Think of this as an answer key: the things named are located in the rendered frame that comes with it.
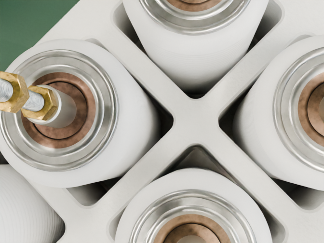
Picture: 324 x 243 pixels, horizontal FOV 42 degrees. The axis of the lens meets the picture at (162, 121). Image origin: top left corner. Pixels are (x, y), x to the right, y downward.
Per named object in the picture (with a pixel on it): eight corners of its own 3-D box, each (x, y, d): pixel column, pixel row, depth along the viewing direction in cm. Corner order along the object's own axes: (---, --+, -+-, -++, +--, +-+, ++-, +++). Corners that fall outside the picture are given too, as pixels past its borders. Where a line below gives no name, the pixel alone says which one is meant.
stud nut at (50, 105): (40, 128, 23) (34, 126, 22) (18, 108, 23) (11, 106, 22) (63, 100, 23) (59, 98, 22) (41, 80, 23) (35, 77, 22)
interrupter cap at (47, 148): (66, 197, 26) (62, 198, 25) (-22, 119, 27) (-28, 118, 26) (145, 102, 26) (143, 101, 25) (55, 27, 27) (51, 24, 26)
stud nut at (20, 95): (9, 122, 19) (1, 120, 18) (-17, 98, 20) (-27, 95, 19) (37, 88, 19) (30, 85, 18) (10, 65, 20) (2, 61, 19)
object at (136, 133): (121, 195, 43) (66, 222, 26) (52, 136, 45) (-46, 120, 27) (181, 123, 44) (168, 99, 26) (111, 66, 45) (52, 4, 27)
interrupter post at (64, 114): (62, 138, 26) (43, 135, 23) (34, 113, 27) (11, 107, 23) (87, 108, 26) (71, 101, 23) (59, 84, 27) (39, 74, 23)
